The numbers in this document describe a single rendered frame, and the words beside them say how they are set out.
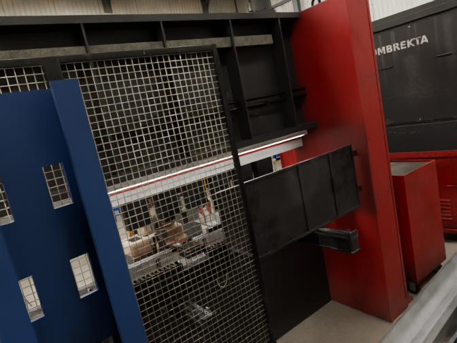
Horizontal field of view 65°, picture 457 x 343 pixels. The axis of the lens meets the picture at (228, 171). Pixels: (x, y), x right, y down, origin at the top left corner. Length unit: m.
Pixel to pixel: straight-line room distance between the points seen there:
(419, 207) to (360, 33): 1.42
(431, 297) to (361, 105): 2.14
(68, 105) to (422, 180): 3.10
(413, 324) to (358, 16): 2.36
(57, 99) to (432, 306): 0.40
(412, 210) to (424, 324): 2.68
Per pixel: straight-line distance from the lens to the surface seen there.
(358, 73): 2.55
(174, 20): 2.16
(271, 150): 2.67
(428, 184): 3.30
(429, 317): 0.44
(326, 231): 2.41
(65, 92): 0.19
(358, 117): 2.56
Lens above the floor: 1.72
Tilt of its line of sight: 9 degrees down
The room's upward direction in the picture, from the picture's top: 12 degrees counter-clockwise
